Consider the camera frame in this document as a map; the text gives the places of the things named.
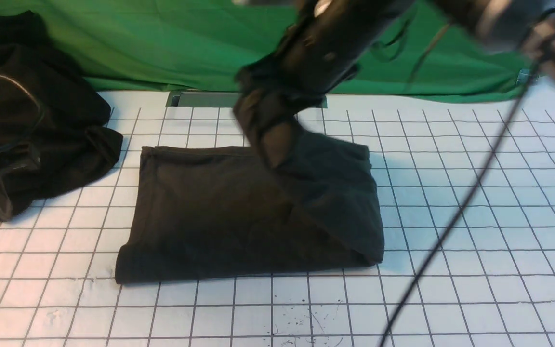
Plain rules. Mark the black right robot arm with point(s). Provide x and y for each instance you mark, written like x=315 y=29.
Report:
x=321 y=49

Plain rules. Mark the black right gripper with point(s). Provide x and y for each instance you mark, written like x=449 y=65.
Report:
x=266 y=112

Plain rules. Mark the black crumpled garment pile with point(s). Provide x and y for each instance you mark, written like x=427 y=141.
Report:
x=53 y=134

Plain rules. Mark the gray metal table slot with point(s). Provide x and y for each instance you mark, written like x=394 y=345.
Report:
x=202 y=99

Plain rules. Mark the silver binder clip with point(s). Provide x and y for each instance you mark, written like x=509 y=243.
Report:
x=526 y=76

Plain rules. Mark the gray long-sleeve top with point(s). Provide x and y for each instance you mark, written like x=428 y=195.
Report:
x=208 y=213

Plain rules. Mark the green backdrop cloth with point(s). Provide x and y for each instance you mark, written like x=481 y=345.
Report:
x=201 y=44

